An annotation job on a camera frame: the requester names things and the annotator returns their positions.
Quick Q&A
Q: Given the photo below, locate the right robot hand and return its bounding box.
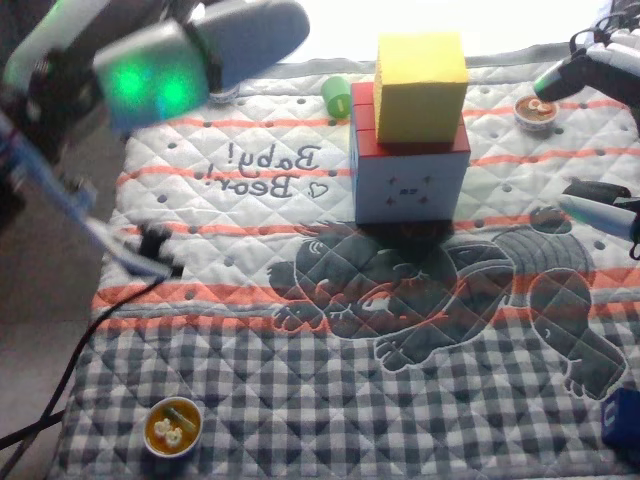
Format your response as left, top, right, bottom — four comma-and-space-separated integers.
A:
532, 14, 640, 261

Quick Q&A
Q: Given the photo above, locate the yellow foam block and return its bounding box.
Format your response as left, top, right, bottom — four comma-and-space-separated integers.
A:
374, 32, 470, 146

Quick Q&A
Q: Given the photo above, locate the large Rubik's cube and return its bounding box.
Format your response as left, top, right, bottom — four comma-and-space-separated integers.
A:
349, 82, 472, 226

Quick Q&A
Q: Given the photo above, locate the green cylinder block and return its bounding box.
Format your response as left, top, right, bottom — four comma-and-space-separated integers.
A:
319, 75, 352, 120

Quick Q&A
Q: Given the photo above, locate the blue object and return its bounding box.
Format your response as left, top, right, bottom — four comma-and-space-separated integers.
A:
599, 387, 640, 449

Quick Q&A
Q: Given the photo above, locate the small toy soup bowl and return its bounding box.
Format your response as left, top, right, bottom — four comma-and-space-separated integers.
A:
513, 94, 560, 134
143, 397, 205, 457

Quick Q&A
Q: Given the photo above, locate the grey quilt with bear print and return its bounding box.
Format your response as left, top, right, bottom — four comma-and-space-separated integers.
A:
59, 44, 640, 480

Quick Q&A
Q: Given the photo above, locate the black clamp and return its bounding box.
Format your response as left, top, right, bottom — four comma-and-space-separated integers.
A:
135, 223, 185, 279

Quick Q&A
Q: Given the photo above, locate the blue white flat bar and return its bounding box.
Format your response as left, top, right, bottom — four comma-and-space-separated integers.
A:
0, 114, 174, 279

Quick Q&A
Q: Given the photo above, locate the black cable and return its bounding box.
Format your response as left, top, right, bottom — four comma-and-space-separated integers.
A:
0, 277, 169, 469

